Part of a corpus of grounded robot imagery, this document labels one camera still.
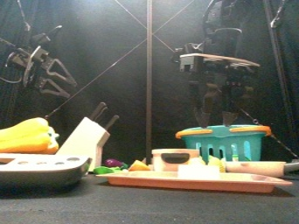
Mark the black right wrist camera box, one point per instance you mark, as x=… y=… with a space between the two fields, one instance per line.
x=191 y=62

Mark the vertical metal frame pole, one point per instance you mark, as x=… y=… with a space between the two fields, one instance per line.
x=148 y=87

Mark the orange toy fruit slice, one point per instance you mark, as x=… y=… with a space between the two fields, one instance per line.
x=138 y=166

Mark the pink plastic tray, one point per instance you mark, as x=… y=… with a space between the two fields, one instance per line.
x=187 y=182

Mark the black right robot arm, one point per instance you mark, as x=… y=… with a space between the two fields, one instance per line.
x=226 y=26

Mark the purple toy eggplant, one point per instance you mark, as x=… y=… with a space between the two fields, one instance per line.
x=112 y=162

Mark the yellow toy bell pepper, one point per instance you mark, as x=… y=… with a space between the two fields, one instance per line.
x=26 y=137

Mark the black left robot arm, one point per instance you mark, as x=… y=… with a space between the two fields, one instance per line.
x=18 y=52

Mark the slanted metal frame pole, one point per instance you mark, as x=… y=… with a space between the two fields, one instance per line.
x=278 y=67

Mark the green toy vegetable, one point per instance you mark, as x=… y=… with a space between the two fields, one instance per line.
x=104 y=170

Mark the grey plastic toy tray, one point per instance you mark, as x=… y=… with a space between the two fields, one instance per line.
x=39 y=170

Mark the white toy food block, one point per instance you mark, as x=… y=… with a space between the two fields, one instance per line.
x=198 y=172

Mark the white toy knife block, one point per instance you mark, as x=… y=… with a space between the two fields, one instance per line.
x=86 y=143

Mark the yellow toy corn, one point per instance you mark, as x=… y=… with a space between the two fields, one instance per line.
x=216 y=163

